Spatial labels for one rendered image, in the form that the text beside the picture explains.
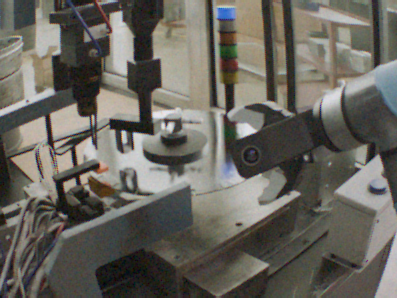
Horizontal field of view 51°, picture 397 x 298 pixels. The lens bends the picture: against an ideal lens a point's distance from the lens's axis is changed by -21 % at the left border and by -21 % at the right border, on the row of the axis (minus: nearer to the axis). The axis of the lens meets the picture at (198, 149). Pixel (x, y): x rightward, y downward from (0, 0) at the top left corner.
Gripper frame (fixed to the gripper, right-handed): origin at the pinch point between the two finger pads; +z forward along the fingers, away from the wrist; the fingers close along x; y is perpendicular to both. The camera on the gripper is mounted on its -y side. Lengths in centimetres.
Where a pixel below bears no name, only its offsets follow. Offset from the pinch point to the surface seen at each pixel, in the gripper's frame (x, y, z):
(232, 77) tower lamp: 17.8, 24.5, 28.4
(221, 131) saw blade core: 6.3, 9.7, 17.4
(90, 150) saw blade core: 10.7, -12.7, 24.2
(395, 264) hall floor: -73, 114, 69
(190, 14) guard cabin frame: 46, 38, 53
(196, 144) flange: 5.2, 2.1, 13.9
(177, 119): 9.9, 0.1, 13.5
